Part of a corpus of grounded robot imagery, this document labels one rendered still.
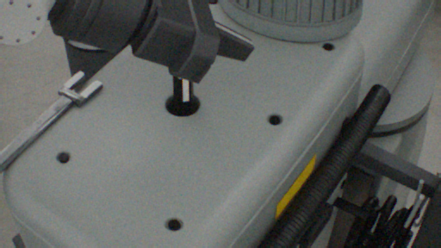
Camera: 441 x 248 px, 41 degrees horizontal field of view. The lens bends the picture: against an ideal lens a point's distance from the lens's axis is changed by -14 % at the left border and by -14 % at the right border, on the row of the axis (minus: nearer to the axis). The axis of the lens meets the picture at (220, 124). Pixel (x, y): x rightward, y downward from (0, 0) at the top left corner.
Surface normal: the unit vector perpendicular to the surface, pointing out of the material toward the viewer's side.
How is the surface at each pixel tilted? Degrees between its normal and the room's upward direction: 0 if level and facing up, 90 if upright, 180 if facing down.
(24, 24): 98
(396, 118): 0
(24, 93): 0
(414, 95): 0
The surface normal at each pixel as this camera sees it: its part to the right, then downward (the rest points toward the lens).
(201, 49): 0.50, 0.03
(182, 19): 0.52, -0.66
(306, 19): 0.06, 0.70
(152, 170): 0.01, -0.71
